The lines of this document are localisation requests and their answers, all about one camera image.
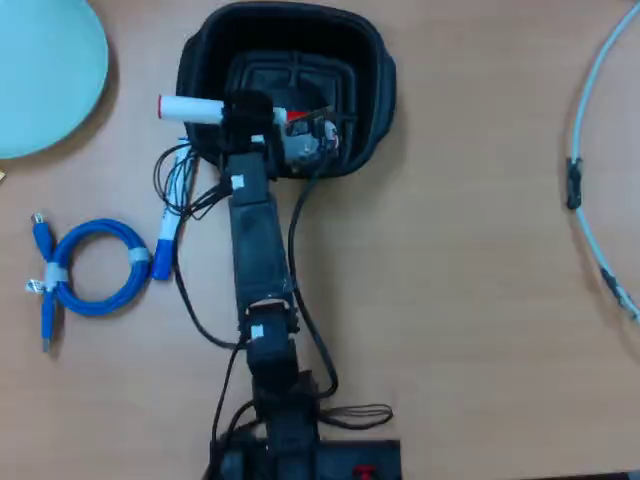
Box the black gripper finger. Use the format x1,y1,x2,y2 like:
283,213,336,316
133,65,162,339
229,91,275,108

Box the blue capped white marker pen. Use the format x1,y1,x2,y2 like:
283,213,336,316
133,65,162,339
151,134,200,282

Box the white cable with black tape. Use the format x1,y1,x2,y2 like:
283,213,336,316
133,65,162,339
566,2,640,326

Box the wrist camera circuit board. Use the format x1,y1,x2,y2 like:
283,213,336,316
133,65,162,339
281,106,345,170

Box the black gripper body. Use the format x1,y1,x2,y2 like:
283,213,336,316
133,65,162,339
221,102,277,155

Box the black square bowl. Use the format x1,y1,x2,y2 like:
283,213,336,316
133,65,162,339
174,1,399,182

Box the red capped white marker pen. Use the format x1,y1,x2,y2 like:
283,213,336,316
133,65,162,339
157,93,330,125

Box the black wire loop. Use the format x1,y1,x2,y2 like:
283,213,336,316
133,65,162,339
317,402,395,431

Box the coiled blue USB cable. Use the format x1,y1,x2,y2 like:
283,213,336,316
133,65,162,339
24,213,154,356

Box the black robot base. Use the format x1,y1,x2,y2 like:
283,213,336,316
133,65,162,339
202,433,404,480

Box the thick black camera cable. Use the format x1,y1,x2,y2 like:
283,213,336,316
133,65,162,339
286,168,340,400

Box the light green round plate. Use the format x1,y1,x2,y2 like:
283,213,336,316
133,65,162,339
0,0,111,161

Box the thin black wire bundle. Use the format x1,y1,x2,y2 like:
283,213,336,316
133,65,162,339
152,141,251,480

